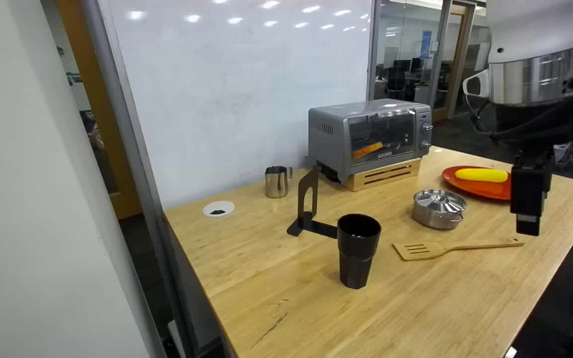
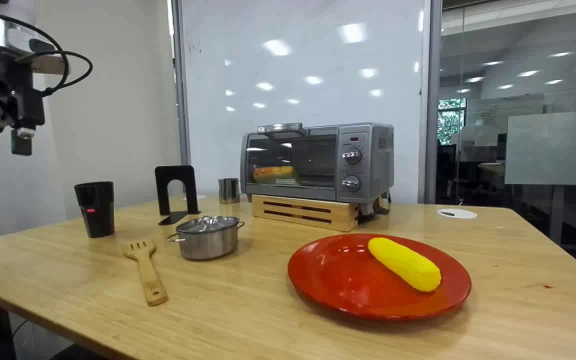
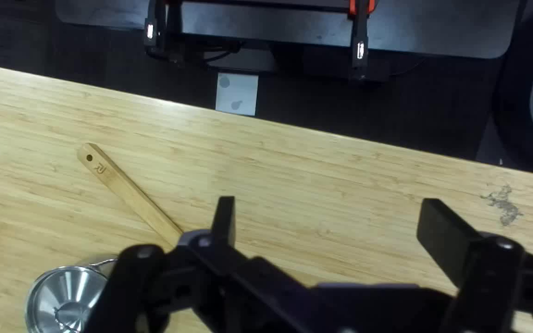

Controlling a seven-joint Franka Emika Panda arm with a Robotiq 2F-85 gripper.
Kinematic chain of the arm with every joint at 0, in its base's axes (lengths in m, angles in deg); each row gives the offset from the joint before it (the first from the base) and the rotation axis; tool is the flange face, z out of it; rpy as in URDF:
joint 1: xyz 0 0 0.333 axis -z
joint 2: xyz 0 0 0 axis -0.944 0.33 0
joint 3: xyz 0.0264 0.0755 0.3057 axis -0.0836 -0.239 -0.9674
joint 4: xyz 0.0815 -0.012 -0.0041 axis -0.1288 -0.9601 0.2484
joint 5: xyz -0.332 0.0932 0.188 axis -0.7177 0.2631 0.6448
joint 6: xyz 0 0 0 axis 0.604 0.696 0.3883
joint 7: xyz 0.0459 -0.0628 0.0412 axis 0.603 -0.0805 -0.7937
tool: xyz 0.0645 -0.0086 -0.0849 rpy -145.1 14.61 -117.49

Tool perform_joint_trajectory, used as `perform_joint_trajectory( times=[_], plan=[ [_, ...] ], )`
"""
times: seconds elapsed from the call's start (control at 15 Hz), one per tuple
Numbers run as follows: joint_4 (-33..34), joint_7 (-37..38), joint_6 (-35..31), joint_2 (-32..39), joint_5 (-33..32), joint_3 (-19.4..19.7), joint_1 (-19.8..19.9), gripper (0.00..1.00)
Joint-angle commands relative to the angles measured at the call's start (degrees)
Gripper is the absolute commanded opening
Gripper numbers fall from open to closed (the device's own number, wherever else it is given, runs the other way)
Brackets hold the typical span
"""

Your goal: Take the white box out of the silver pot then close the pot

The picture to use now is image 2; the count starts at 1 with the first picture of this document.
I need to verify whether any glass pot lid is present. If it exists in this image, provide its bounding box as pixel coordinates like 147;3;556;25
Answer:
175;215;242;235

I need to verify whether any silver pot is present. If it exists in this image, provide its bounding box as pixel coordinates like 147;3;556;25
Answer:
166;215;246;262

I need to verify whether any black plastic cup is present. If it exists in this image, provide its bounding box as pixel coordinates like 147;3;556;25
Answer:
74;181;116;239

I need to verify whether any black metal bookend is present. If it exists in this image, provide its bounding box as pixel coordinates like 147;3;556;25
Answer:
154;165;202;226

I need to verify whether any wooden slotted spatula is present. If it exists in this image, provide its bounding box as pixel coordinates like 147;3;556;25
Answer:
121;239;169;307

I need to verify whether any small steel cup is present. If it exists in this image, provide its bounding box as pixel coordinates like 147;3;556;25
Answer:
217;177;242;205

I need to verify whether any yellow food in oven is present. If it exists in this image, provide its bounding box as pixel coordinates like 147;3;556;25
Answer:
252;165;300;185

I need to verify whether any toaster oven door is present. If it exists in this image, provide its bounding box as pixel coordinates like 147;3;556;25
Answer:
241;131;340;202

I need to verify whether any whiteboard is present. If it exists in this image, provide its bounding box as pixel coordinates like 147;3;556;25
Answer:
172;0;443;205

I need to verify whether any wooden slatted stand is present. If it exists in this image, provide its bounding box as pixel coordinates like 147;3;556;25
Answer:
251;194;360;233

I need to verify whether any silver toaster oven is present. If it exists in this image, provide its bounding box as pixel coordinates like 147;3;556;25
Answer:
240;122;396;217

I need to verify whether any red plate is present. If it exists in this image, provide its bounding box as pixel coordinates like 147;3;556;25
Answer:
287;233;473;321

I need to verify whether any yellow toy corn cob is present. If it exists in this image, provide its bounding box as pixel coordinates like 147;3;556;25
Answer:
367;236;443;293

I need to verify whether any window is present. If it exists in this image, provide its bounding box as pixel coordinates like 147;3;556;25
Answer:
438;98;467;146

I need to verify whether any white round table grommet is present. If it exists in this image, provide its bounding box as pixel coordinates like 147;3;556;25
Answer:
436;207;478;220

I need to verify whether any toaster oven door handle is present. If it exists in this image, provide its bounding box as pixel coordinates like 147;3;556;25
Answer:
257;122;308;139

